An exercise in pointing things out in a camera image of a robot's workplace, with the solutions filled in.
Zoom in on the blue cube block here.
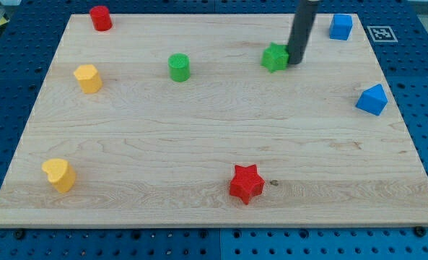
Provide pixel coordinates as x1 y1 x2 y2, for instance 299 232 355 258
329 14 353 40

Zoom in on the blue house-shaped block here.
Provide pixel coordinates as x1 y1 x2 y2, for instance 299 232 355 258
355 84 388 116

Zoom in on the black bolt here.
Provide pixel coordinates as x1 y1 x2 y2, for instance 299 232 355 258
414 226 427 238
13 229 25 240

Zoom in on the black bolt left front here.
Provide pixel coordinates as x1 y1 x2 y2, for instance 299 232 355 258
13 229 25 240

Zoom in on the yellow heart block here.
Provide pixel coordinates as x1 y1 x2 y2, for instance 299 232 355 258
41 158 77 194

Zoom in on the red star block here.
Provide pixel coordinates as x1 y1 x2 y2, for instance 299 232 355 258
229 164 265 205

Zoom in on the black bolt right front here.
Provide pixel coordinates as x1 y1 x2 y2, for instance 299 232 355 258
414 226 427 238

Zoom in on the green cylinder block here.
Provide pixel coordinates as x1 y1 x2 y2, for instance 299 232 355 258
167 53 191 82

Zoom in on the green star block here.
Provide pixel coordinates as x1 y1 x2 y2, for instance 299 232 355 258
261 43 289 73

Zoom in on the white fiducial marker tag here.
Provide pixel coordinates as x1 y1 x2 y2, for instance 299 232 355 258
367 25 398 43

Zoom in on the yellow hexagon block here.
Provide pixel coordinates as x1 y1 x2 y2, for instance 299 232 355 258
74 64 102 94

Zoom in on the wooden board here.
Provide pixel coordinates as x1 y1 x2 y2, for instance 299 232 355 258
0 14 428 229

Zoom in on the red cylinder block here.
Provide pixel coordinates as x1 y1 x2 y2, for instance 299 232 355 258
89 5 113 32

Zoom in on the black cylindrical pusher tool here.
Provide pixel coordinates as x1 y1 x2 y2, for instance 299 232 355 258
287 0 320 65

